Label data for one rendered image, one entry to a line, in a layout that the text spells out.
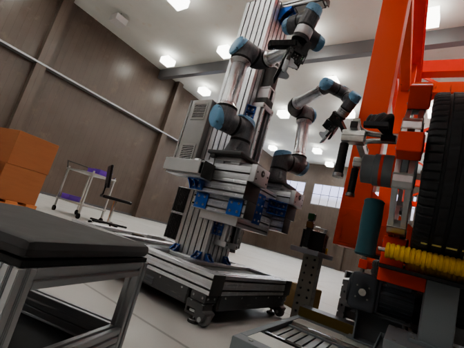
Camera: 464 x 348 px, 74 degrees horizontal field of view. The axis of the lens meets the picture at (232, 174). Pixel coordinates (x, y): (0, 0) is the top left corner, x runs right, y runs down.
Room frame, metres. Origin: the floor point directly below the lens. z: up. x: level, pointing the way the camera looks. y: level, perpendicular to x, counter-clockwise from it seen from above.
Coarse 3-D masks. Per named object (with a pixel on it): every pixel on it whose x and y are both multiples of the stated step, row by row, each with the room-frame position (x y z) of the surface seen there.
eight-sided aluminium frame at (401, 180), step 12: (408, 120) 1.02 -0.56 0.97; (420, 120) 1.01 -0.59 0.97; (396, 168) 1.03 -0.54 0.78; (408, 168) 1.01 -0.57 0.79; (396, 180) 1.02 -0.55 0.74; (408, 180) 1.00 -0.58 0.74; (396, 192) 1.05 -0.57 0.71; (408, 192) 1.02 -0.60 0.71; (396, 204) 1.45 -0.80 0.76; (408, 204) 1.05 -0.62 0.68; (396, 216) 1.39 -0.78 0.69; (408, 216) 1.38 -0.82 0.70; (396, 228) 1.13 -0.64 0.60
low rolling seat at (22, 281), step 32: (0, 224) 0.48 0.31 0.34; (32, 224) 0.57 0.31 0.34; (64, 224) 0.70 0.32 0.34; (0, 256) 0.45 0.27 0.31; (32, 256) 0.45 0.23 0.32; (64, 256) 0.51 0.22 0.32; (96, 256) 0.59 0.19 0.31; (128, 256) 0.69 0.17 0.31; (0, 288) 0.44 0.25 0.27; (32, 288) 0.47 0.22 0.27; (128, 288) 0.75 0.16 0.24; (0, 320) 0.43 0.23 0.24; (32, 320) 0.79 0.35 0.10; (64, 320) 0.78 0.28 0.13; (96, 320) 0.76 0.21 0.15; (128, 320) 0.76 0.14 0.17
